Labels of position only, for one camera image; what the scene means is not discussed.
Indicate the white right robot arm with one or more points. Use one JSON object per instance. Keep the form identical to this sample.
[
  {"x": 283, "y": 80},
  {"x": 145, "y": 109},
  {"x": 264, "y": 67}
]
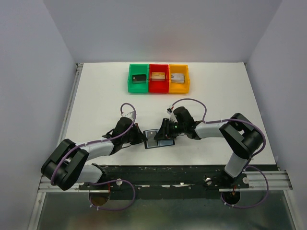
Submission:
[{"x": 244, "y": 138}]

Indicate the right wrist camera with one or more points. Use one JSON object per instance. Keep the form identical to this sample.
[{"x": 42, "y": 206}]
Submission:
[{"x": 172, "y": 116}]

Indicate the black credit card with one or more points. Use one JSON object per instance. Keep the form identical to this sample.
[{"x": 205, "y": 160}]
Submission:
[{"x": 139, "y": 78}]

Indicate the green plastic bin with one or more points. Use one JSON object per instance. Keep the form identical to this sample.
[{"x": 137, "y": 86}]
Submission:
[{"x": 138, "y": 69}]

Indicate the yellow plastic bin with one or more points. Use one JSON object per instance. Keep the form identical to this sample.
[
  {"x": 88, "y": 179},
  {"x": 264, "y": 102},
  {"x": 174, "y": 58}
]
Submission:
[{"x": 176, "y": 88}]

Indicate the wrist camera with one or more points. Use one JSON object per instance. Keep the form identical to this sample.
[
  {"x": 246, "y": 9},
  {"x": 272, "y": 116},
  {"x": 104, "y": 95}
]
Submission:
[
  {"x": 172, "y": 116},
  {"x": 130, "y": 115}
]

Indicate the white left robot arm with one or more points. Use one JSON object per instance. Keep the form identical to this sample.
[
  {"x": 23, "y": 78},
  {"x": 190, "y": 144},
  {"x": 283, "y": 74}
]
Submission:
[{"x": 66, "y": 165}]

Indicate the grey credit card in holder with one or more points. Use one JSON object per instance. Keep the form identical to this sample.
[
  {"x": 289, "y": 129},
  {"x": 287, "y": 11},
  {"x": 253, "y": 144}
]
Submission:
[{"x": 151, "y": 142}]

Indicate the red plastic bin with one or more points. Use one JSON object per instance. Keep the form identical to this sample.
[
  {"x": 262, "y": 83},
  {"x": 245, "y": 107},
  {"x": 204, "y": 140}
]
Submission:
[{"x": 159, "y": 86}]

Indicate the gold credit card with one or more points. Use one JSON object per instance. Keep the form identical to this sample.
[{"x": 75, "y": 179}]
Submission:
[{"x": 157, "y": 76}]

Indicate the aluminium frame rail left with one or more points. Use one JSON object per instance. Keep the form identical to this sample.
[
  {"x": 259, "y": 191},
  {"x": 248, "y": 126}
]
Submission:
[{"x": 40, "y": 196}]

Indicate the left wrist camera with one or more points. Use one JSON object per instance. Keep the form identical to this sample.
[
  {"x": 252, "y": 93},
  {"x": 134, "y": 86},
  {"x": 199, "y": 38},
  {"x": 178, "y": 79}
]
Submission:
[{"x": 130, "y": 115}]

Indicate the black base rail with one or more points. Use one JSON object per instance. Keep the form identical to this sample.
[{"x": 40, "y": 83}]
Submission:
[{"x": 165, "y": 182}]

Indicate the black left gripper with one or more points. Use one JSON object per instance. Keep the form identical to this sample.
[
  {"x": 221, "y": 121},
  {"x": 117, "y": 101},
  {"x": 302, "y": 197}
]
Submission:
[{"x": 140, "y": 136}]

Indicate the black leather card holder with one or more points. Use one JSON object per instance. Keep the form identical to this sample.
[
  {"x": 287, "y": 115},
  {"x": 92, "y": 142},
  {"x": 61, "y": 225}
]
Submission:
[{"x": 161, "y": 143}]

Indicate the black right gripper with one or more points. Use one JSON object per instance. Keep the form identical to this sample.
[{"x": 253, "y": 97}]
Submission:
[{"x": 164, "y": 133}]

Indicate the silver credit card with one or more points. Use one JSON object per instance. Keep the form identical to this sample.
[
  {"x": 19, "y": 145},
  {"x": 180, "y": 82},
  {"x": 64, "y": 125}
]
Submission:
[{"x": 178, "y": 78}]

